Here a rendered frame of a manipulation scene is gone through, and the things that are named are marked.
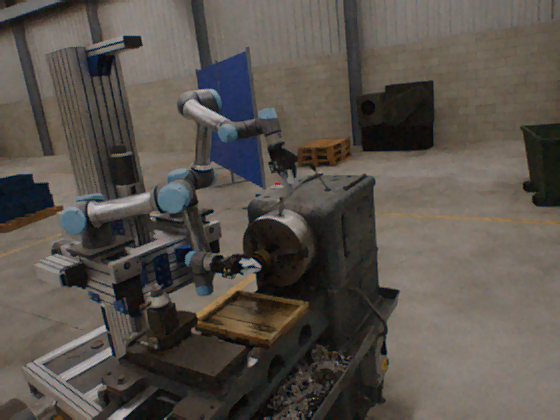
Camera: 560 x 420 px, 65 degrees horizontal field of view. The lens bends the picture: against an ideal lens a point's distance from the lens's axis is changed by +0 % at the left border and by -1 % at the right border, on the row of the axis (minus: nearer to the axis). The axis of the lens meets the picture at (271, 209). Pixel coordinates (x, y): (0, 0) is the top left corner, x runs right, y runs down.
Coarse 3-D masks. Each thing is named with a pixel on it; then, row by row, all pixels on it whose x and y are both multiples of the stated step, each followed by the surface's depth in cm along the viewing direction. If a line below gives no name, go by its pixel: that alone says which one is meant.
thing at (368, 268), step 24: (360, 264) 220; (288, 288) 210; (312, 288) 202; (360, 288) 222; (336, 312) 200; (360, 312) 224; (336, 336) 203; (360, 384) 235; (336, 408) 220; (360, 408) 235
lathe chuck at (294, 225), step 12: (264, 216) 188; (276, 216) 186; (288, 216) 187; (264, 228) 188; (276, 228) 184; (288, 228) 181; (300, 228) 184; (276, 240) 186; (288, 240) 183; (300, 240) 180; (312, 240) 187; (252, 252) 195; (312, 252) 186; (288, 264) 186; (300, 264) 183; (276, 276) 192; (288, 276) 188; (300, 276) 185
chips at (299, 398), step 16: (320, 352) 205; (336, 352) 198; (304, 368) 196; (320, 368) 183; (336, 368) 191; (288, 384) 186; (304, 384) 186; (320, 384) 179; (272, 400) 178; (288, 400) 178; (304, 400) 171; (320, 400) 172; (256, 416) 171; (272, 416) 171; (288, 416) 164; (304, 416) 166
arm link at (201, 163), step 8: (200, 96) 214; (208, 96) 217; (216, 96) 220; (200, 104) 214; (208, 104) 217; (216, 104) 220; (216, 112) 227; (200, 128) 225; (200, 136) 227; (208, 136) 228; (200, 144) 229; (208, 144) 230; (200, 152) 231; (208, 152) 233; (200, 160) 233; (208, 160) 236; (192, 168) 236; (200, 168) 234; (208, 168) 236; (200, 176) 236; (208, 176) 238; (200, 184) 237; (208, 184) 241
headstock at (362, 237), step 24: (288, 192) 216; (312, 192) 211; (336, 192) 205; (360, 192) 214; (312, 216) 192; (336, 216) 191; (360, 216) 217; (336, 240) 192; (360, 240) 218; (336, 264) 194; (336, 288) 197
